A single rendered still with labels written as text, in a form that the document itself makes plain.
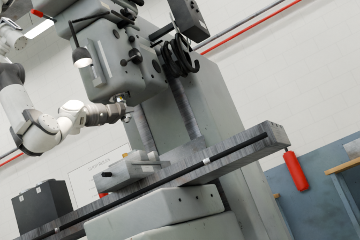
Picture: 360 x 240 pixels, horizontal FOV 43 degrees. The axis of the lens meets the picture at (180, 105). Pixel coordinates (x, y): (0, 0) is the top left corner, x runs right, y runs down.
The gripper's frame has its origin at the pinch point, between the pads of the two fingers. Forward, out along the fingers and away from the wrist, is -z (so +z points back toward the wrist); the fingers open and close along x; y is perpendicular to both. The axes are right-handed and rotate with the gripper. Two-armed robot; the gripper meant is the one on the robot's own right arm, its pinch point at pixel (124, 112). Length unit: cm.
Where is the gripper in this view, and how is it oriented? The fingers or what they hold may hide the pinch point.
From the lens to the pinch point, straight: 188.9
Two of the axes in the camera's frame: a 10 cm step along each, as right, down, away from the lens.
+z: -7.4, 0.5, -6.7
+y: 3.4, 8.9, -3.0
